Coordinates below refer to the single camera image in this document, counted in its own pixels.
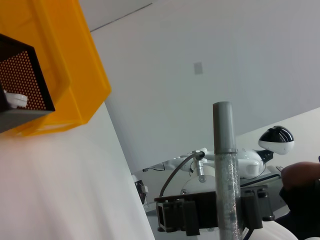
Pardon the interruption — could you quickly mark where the mint green utility knife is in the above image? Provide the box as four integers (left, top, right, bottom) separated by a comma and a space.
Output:
3, 91, 29, 109

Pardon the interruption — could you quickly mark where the black mesh pen holder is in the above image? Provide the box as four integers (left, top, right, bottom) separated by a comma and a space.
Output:
0, 33, 56, 134

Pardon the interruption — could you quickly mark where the yellow plastic bin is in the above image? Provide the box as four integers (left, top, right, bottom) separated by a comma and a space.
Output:
0, 0, 112, 137

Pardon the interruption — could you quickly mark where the grey glitter pen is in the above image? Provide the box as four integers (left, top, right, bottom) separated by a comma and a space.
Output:
212, 101, 245, 240

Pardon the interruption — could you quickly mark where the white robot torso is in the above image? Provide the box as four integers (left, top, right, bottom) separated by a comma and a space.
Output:
236, 148, 266, 180

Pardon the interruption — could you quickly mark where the white robot head black visor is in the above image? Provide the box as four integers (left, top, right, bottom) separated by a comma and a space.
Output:
258, 125, 295, 156

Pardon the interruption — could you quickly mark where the person in dark clothes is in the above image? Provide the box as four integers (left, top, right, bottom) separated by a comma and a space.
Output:
274, 161, 320, 240

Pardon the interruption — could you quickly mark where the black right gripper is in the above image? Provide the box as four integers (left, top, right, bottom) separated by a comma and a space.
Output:
153, 184, 275, 237

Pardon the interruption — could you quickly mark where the right arm cable with plug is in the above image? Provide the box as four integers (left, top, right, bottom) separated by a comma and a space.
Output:
159, 149, 209, 199

